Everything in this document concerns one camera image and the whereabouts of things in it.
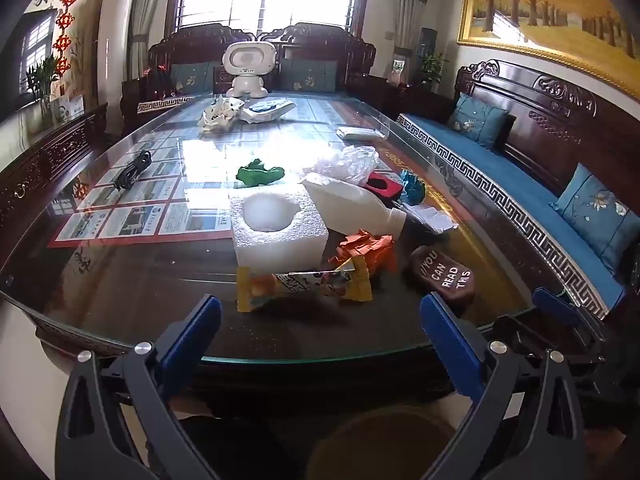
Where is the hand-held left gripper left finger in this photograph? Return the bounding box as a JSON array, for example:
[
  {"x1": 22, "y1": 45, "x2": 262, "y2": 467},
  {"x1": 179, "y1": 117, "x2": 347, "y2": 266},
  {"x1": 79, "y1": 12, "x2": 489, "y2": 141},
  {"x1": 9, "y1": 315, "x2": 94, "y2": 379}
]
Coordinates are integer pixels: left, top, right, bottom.
[{"x1": 55, "y1": 294, "x2": 223, "y2": 480}]

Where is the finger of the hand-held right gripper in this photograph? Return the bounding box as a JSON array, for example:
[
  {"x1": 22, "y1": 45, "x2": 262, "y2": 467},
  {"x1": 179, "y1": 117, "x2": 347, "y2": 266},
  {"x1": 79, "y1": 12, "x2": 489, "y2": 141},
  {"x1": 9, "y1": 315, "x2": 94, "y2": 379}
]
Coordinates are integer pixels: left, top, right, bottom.
[
  {"x1": 492, "y1": 315, "x2": 605, "y2": 367},
  {"x1": 531, "y1": 286, "x2": 608, "y2": 357}
]

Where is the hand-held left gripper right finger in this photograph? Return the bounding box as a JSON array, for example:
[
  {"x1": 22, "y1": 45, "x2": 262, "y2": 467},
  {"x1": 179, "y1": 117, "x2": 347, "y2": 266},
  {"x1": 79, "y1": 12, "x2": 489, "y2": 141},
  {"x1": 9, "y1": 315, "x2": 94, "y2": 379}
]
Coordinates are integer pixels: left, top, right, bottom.
[{"x1": 419, "y1": 292, "x2": 586, "y2": 480}]

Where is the yellow snack wrapper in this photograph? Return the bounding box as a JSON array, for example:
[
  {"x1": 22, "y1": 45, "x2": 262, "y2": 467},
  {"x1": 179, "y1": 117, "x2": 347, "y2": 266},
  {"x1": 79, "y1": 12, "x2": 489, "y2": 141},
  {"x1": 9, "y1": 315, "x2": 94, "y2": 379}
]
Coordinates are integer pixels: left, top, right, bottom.
[{"x1": 236, "y1": 255, "x2": 373, "y2": 313}]

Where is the white foam block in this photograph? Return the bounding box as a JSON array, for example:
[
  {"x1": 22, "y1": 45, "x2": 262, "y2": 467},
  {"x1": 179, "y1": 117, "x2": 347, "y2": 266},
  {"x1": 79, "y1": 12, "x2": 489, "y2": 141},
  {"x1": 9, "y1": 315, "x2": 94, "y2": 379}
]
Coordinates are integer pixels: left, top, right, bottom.
[{"x1": 229, "y1": 182, "x2": 330, "y2": 269}]

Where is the white paper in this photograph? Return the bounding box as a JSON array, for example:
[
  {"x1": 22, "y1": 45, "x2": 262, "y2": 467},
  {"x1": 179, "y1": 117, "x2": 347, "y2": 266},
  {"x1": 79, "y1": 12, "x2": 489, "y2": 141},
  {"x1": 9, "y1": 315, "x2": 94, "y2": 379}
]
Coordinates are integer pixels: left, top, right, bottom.
[{"x1": 400, "y1": 202, "x2": 460, "y2": 235}]

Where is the orange paper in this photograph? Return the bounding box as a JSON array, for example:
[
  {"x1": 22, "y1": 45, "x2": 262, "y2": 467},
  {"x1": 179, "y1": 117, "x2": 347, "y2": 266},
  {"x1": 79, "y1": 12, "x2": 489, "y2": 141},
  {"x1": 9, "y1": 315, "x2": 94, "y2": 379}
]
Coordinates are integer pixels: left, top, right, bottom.
[{"x1": 330, "y1": 230, "x2": 396, "y2": 271}]

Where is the yellow round bin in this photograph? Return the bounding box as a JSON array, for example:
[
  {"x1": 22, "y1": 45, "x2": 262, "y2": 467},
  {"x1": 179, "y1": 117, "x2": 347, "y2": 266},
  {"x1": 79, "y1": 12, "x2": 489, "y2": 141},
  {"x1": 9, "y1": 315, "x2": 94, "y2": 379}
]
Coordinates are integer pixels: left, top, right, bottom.
[{"x1": 307, "y1": 405, "x2": 461, "y2": 480}]

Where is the white plastic bottle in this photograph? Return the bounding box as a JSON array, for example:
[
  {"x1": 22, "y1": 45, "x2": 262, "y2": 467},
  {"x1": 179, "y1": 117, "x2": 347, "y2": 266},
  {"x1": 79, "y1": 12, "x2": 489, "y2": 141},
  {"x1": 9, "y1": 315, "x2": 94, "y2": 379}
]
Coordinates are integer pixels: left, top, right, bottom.
[{"x1": 301, "y1": 172, "x2": 408, "y2": 238}]

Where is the green wrapper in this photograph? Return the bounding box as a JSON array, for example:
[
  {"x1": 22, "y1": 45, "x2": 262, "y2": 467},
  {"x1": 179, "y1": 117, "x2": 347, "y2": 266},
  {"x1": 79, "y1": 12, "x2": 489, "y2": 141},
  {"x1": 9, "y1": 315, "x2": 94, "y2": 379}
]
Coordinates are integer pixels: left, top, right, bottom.
[{"x1": 236, "y1": 158, "x2": 286, "y2": 187}]

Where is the clear plastic bag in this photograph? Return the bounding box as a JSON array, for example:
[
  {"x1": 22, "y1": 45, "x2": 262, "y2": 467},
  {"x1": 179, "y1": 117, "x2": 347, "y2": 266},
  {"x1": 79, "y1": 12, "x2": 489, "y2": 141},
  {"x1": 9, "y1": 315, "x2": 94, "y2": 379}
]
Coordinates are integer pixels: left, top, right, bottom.
[{"x1": 312, "y1": 145, "x2": 381, "y2": 186}]

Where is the teal embroidered cushion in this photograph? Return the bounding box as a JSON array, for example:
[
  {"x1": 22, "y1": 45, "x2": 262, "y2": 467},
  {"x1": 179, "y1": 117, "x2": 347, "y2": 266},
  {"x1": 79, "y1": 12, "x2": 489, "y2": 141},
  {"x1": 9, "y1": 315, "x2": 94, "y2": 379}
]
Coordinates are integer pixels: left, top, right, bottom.
[
  {"x1": 170, "y1": 61, "x2": 216, "y2": 95},
  {"x1": 279, "y1": 58, "x2": 338, "y2": 93},
  {"x1": 447, "y1": 92, "x2": 508, "y2": 150},
  {"x1": 550, "y1": 162, "x2": 640, "y2": 273}
]

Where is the grid of printed sheets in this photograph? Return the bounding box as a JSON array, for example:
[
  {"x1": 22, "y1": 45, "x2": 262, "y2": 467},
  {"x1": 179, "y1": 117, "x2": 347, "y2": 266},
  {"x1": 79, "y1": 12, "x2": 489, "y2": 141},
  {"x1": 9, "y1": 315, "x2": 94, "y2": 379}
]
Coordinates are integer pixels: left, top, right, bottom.
[{"x1": 55, "y1": 95, "x2": 236, "y2": 243}]

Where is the dark wooden table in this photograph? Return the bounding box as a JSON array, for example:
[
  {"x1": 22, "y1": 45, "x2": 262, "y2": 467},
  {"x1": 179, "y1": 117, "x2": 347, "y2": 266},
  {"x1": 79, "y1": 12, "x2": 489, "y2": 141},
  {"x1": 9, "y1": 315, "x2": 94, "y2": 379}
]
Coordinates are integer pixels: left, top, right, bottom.
[{"x1": 0, "y1": 90, "x2": 546, "y2": 416}]

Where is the blue patterned seat pad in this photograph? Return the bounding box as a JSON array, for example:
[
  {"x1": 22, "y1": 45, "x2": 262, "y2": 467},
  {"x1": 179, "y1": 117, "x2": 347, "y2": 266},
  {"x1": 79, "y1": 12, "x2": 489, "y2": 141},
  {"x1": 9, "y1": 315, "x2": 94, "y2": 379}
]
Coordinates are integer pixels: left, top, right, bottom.
[{"x1": 397, "y1": 112, "x2": 626, "y2": 313}]

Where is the teal crumpled paper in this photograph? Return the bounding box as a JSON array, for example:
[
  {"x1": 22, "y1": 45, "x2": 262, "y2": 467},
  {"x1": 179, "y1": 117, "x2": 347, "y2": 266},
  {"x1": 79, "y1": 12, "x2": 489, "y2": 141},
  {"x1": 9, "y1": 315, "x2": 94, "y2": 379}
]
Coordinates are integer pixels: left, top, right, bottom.
[{"x1": 399, "y1": 169, "x2": 427, "y2": 206}]

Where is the red box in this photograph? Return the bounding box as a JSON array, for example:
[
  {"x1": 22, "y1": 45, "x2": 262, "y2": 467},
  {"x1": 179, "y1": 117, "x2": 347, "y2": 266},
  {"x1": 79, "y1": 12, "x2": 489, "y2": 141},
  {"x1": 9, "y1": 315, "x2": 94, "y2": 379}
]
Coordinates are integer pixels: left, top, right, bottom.
[{"x1": 361, "y1": 171, "x2": 405, "y2": 203}]

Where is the long carved wooden sofa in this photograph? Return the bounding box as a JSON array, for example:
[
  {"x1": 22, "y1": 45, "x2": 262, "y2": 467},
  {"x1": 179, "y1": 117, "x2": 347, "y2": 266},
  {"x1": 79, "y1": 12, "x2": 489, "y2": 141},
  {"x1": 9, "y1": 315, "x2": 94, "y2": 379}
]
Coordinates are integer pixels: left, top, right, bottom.
[{"x1": 395, "y1": 59, "x2": 640, "y2": 321}]

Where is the crumpled printed paper bag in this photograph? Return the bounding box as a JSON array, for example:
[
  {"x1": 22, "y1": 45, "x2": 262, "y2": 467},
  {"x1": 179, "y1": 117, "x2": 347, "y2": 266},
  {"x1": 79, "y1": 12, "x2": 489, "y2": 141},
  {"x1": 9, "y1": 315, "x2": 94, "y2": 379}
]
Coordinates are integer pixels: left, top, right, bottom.
[{"x1": 199, "y1": 95, "x2": 246, "y2": 133}]

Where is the white flat packet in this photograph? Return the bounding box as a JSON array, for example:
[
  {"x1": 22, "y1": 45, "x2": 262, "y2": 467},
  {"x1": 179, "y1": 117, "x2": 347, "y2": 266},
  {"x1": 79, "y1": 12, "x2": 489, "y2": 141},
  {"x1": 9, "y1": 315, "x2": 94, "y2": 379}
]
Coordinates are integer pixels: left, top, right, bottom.
[{"x1": 336, "y1": 126, "x2": 387, "y2": 142}]

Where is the carved wooden side cabinet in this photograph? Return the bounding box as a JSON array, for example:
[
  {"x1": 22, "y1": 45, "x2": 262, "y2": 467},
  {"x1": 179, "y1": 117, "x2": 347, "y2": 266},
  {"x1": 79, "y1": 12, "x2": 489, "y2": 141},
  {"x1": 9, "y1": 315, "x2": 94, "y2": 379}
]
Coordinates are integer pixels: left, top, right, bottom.
[{"x1": 0, "y1": 102, "x2": 108, "y2": 266}]

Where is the blue and white packet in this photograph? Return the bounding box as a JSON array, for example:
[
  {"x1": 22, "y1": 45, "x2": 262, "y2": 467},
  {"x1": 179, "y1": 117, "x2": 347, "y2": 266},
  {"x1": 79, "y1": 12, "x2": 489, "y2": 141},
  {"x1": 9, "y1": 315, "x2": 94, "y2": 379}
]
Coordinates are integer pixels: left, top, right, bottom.
[{"x1": 240, "y1": 99, "x2": 296, "y2": 123}]

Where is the wooden corner table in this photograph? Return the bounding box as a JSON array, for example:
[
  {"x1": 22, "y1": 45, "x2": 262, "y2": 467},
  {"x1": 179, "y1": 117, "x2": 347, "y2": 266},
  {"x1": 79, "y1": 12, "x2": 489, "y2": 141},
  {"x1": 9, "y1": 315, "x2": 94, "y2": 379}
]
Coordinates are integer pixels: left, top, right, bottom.
[{"x1": 385, "y1": 77, "x2": 456, "y2": 121}]

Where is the white box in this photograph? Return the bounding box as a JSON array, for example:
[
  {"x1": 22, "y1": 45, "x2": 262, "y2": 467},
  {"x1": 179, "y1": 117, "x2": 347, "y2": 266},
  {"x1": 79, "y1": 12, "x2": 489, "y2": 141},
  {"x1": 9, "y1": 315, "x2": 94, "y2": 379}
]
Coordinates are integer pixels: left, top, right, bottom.
[{"x1": 52, "y1": 95, "x2": 86, "y2": 126}]

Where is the potted green plant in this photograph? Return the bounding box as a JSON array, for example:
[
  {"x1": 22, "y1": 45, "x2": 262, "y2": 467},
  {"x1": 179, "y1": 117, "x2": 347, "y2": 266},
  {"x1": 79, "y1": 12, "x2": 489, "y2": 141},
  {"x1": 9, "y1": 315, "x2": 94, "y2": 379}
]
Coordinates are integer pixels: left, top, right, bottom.
[{"x1": 420, "y1": 52, "x2": 449, "y2": 86}]

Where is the white robot toy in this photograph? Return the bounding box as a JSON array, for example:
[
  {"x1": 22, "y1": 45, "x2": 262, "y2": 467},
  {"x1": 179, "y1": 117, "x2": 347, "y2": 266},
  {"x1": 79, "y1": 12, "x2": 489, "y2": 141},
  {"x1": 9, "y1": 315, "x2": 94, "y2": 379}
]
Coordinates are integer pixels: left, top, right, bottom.
[{"x1": 221, "y1": 41, "x2": 276, "y2": 98}]

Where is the green bamboo plant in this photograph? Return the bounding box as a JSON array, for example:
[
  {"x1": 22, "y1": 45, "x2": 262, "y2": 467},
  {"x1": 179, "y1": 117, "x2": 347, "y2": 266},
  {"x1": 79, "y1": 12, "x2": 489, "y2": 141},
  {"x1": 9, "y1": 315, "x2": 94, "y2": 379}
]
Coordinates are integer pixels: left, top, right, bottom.
[{"x1": 27, "y1": 55, "x2": 63, "y2": 126}]

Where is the gold framed tree painting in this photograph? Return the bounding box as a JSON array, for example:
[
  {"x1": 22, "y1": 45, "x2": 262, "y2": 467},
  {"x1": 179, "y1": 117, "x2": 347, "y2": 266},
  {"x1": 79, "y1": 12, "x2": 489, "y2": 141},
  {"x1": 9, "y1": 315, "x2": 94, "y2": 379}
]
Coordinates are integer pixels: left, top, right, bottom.
[{"x1": 456, "y1": 0, "x2": 640, "y2": 98}]

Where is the white standing air conditioner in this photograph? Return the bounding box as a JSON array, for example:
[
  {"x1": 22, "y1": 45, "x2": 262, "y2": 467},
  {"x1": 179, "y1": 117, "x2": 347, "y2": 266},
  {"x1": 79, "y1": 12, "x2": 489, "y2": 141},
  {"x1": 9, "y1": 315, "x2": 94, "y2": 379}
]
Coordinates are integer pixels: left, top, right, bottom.
[{"x1": 96, "y1": 0, "x2": 136, "y2": 106}]

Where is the dark carved wooden sofa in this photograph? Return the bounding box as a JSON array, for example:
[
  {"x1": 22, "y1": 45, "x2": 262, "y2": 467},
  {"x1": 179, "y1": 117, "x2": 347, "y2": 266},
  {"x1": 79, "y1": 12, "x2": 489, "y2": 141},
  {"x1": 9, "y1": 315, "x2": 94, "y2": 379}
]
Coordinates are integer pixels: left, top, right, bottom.
[{"x1": 120, "y1": 22, "x2": 388, "y2": 126}]

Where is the patterned curtain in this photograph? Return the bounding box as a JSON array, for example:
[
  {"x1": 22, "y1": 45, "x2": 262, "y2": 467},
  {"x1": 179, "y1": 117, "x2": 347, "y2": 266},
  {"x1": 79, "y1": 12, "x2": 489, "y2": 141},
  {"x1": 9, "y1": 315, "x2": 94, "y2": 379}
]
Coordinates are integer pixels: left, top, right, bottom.
[
  {"x1": 392, "y1": 0, "x2": 433, "y2": 53},
  {"x1": 127, "y1": 0, "x2": 166, "y2": 81}
]

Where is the red knot ornament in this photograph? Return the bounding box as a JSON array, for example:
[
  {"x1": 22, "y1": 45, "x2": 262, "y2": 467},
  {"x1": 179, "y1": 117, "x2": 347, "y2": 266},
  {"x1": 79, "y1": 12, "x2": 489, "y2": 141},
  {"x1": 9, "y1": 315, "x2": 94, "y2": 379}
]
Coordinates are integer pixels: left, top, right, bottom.
[{"x1": 52, "y1": 0, "x2": 78, "y2": 78}]

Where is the black cable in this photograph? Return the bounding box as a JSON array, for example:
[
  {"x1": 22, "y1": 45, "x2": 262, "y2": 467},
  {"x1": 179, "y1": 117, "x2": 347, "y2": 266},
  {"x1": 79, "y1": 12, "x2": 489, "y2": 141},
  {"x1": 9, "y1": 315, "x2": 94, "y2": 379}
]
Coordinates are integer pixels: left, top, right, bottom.
[{"x1": 114, "y1": 150, "x2": 153, "y2": 191}]

